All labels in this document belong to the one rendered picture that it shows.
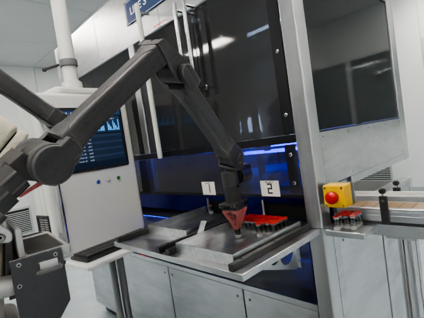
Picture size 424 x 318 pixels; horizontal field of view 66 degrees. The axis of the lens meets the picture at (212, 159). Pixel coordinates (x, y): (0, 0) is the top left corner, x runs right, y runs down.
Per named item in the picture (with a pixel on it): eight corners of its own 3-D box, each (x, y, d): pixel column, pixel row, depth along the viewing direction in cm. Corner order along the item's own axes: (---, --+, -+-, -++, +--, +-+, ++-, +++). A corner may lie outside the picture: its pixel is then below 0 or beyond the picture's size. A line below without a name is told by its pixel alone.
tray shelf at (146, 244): (200, 215, 167) (199, 212, 167) (330, 228, 116) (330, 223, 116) (113, 246, 134) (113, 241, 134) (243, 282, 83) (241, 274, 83)
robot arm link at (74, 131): (146, 28, 82) (174, 25, 76) (171, 73, 91) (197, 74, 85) (1, 157, 63) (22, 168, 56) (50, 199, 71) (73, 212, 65)
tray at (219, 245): (244, 224, 131) (243, 216, 131) (301, 230, 112) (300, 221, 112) (176, 252, 108) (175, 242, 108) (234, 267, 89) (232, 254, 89)
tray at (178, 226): (206, 212, 163) (205, 206, 163) (246, 216, 144) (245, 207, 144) (149, 232, 140) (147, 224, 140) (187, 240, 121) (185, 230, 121)
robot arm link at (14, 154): (-9, 164, 60) (1, 171, 57) (35, 127, 65) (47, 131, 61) (27, 195, 66) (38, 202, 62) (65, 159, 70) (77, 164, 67)
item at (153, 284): (192, 266, 333) (178, 181, 328) (429, 332, 183) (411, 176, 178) (98, 312, 264) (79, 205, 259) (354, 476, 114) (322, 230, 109)
